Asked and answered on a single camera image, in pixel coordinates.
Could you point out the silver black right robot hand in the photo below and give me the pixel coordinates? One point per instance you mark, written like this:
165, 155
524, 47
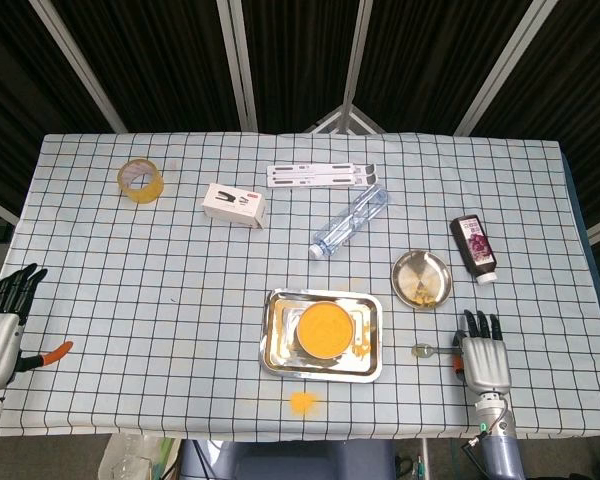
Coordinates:
487, 365

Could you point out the metal spoon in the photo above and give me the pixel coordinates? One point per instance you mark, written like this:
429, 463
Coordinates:
421, 351

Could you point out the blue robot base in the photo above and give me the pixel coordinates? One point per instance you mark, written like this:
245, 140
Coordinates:
290, 462

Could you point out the orange bowl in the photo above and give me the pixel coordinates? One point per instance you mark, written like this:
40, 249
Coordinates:
325, 356

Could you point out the orange spill spot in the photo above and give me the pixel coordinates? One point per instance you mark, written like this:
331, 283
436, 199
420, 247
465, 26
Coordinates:
302, 401

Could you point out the round steel plate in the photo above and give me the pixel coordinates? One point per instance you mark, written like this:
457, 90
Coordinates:
420, 277

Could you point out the dark bottle with purple label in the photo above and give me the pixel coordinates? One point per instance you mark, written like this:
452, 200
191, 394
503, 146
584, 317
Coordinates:
472, 250

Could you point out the checkered blue tablecloth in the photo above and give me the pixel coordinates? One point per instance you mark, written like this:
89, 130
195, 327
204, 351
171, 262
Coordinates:
130, 280

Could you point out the clear plastic bag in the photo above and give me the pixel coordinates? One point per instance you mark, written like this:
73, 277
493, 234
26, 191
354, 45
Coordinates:
130, 460

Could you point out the clear plastic water bottle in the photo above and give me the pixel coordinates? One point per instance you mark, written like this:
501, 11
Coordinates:
350, 222

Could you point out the small rectangular steel tray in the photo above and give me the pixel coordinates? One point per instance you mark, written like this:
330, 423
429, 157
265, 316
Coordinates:
285, 320

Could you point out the large rectangular steel tray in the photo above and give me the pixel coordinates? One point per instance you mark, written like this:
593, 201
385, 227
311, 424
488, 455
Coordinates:
280, 369

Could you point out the yellow packing tape roll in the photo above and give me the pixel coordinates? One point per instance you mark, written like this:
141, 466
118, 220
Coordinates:
150, 192

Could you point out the white folded laptop stand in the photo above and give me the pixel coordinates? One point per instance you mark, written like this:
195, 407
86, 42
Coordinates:
310, 175

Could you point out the white stapler box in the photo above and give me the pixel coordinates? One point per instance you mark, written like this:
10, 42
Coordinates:
230, 210

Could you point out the black folding partition screen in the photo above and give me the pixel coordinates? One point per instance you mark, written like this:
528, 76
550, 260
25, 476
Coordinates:
170, 65

